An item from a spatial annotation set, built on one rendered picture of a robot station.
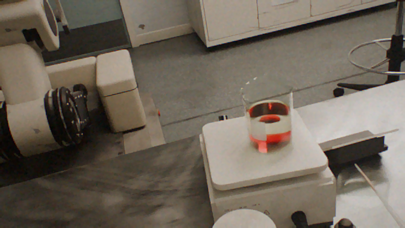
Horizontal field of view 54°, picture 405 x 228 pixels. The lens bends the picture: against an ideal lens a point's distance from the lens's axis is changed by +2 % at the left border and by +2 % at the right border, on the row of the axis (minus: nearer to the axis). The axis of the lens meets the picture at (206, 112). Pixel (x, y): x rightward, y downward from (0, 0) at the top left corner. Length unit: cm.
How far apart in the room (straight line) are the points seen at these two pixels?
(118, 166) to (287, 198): 29
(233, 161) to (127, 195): 19
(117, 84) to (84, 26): 205
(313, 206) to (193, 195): 16
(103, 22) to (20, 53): 221
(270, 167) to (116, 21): 302
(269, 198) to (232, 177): 4
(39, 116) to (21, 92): 9
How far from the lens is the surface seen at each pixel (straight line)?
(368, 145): 55
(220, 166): 42
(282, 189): 42
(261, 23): 300
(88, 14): 335
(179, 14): 342
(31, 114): 115
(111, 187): 58
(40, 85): 118
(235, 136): 46
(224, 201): 41
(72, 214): 56
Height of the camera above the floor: 109
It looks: 30 degrees down
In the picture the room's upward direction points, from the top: 10 degrees counter-clockwise
